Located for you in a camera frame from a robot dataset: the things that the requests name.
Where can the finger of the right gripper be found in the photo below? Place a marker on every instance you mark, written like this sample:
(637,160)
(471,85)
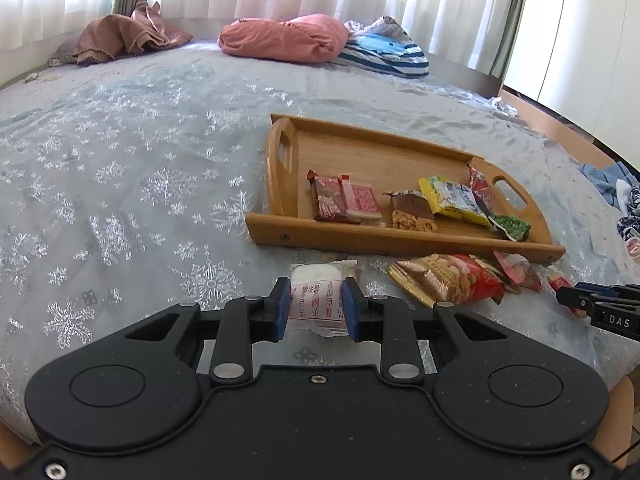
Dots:
(627,292)
(577,299)

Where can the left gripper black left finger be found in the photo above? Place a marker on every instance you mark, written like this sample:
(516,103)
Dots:
(241,323)

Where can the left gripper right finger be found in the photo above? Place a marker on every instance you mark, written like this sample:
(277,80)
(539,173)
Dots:
(388,322)

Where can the white red snack packet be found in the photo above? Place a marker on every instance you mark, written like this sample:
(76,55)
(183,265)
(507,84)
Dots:
(316,296)

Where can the brown peanut snack packet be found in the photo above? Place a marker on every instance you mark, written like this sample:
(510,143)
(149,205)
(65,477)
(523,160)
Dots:
(411,211)

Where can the yellow white snack packet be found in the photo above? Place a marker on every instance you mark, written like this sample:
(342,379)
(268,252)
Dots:
(452,200)

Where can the small red white packet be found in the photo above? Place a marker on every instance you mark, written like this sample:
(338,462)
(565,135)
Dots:
(556,280)

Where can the small pink snack packet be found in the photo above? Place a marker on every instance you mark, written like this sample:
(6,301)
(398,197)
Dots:
(519,270)

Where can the large red biscuit bag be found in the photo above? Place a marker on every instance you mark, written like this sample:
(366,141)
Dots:
(457,279)

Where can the green snack packet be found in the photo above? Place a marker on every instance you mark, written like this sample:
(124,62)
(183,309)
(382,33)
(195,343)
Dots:
(511,227)

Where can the blue clothes pile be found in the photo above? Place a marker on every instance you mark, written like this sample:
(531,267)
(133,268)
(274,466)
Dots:
(620,189)

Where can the pink wafer snack packet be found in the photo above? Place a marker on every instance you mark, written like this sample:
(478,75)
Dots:
(360,201)

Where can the dark red snack packet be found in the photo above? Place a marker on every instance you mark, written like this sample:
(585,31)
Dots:
(328,199)

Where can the red long snack packet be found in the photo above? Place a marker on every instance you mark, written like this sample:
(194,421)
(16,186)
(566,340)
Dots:
(480,189)

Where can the wooden serving tray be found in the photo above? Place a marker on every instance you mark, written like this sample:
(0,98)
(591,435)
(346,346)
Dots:
(386,163)

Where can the snowflake bed sheet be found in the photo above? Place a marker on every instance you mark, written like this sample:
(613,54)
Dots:
(124,189)

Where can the white crumpled item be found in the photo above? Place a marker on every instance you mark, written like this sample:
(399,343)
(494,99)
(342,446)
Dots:
(502,106)

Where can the white wardrobe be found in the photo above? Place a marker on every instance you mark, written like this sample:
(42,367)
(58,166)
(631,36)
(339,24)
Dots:
(580,59)

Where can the blue striped pillow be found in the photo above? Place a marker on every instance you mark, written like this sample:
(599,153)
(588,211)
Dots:
(383,47)

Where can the pink pillow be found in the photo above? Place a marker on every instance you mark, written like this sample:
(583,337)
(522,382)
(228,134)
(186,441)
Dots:
(310,39)

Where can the mauve crumpled cloth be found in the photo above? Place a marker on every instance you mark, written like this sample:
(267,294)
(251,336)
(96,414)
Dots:
(118,36)

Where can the wooden bed frame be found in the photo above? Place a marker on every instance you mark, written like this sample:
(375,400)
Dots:
(619,431)

